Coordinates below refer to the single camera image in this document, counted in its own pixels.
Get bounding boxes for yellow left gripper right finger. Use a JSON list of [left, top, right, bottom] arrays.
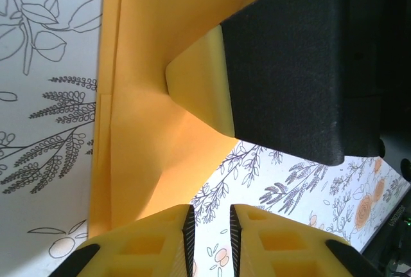
[[229, 204, 385, 277]]

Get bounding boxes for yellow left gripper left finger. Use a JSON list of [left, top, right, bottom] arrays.
[[48, 204, 197, 277]]

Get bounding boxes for floral patterned table cover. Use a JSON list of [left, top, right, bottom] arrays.
[[0, 0, 411, 277]]

